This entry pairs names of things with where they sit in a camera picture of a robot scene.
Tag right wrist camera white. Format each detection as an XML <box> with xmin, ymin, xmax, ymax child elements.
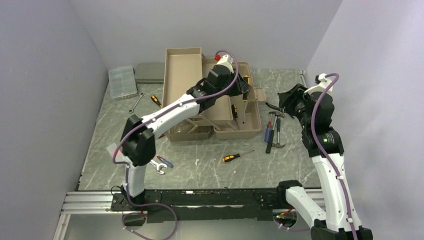
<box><xmin>304</xmin><ymin>73</ymin><xmax>340</xmax><ymax>96</ymax></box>

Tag small blue precision screwdriver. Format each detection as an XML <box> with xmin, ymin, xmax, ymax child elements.
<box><xmin>156</xmin><ymin>155</ymin><xmax>174</xmax><ymax>168</ymax></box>

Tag grey flat case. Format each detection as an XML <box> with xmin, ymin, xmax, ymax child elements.
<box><xmin>134</xmin><ymin>62</ymin><xmax>165</xmax><ymax>84</ymax></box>

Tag small silver wrench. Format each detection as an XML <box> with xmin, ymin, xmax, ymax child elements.
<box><xmin>128</xmin><ymin>93</ymin><xmax>145</xmax><ymax>114</ymax></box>

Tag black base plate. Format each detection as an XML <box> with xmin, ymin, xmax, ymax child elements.
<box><xmin>110</xmin><ymin>187</ymin><xmax>291</xmax><ymax>223</ymax></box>

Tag large black yellow screwdriver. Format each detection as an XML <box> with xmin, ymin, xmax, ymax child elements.
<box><xmin>242</xmin><ymin>75</ymin><xmax>251</xmax><ymax>124</ymax></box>
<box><xmin>222</xmin><ymin>150</ymin><xmax>254</xmax><ymax>163</ymax></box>

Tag aluminium rail frame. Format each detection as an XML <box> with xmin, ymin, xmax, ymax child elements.
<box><xmin>54</xmin><ymin>77</ymin><xmax>337</xmax><ymax>239</ymax></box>

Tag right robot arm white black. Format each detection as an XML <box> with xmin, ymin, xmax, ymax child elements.
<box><xmin>275</xmin><ymin>84</ymin><xmax>374</xmax><ymax>240</ymax></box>

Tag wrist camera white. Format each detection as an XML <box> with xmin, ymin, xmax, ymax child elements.
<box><xmin>304</xmin><ymin>73</ymin><xmax>340</xmax><ymax>96</ymax></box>
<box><xmin>214</xmin><ymin>54</ymin><xmax>234</xmax><ymax>70</ymax></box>

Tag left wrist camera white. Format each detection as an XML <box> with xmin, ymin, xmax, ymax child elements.
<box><xmin>214</xmin><ymin>54</ymin><xmax>234</xmax><ymax>70</ymax></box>

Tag beige plastic toolbox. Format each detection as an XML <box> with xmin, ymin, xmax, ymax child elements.
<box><xmin>161</xmin><ymin>47</ymin><xmax>266</xmax><ymax>141</ymax></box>

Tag blue handled screwdriver red collar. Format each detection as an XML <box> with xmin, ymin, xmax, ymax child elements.
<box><xmin>264</xmin><ymin>111</ymin><xmax>274</xmax><ymax>143</ymax></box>

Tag long claw hammer black grip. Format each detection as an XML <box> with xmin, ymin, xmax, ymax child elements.
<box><xmin>265</xmin><ymin>112</ymin><xmax>284</xmax><ymax>154</ymax></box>

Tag clear plastic parts box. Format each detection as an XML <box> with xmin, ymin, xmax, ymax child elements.
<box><xmin>108</xmin><ymin>65</ymin><xmax>138</xmax><ymax>99</ymax></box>

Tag small black yellow screwdriver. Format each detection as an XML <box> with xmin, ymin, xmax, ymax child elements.
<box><xmin>150</xmin><ymin>94</ymin><xmax>162</xmax><ymax>108</ymax></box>

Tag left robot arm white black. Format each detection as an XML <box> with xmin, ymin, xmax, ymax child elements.
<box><xmin>112</xmin><ymin>64</ymin><xmax>251</xmax><ymax>210</ymax></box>

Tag black handled pliers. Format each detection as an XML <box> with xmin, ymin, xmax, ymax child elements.
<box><xmin>265</xmin><ymin>102</ymin><xmax>285</xmax><ymax>114</ymax></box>

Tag short claw hammer black grip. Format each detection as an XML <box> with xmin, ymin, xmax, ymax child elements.
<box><xmin>272</xmin><ymin>117</ymin><xmax>285</xmax><ymax>148</ymax></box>

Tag large silver open wrench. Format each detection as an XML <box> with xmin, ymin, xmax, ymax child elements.
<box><xmin>149</xmin><ymin>159</ymin><xmax>168</xmax><ymax>175</ymax></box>

